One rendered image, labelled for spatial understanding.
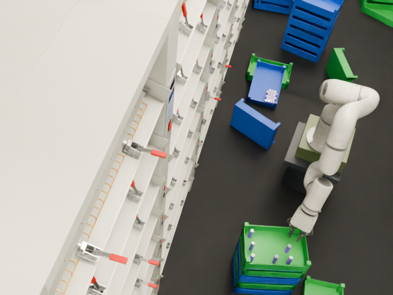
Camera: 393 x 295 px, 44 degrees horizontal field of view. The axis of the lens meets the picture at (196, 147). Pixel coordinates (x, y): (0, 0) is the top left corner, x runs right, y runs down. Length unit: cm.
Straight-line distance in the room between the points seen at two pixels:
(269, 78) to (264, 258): 151
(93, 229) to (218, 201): 188
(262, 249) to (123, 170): 140
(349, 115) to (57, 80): 133
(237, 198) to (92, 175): 214
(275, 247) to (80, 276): 155
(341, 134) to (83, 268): 130
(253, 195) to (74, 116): 214
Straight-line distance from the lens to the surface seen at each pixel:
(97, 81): 93
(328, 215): 299
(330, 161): 207
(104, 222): 104
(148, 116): 120
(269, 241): 242
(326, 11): 355
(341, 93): 210
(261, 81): 345
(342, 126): 200
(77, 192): 78
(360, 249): 295
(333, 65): 366
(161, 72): 118
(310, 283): 275
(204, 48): 200
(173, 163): 186
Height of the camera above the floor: 244
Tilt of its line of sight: 53 degrees down
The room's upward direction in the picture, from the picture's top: 8 degrees clockwise
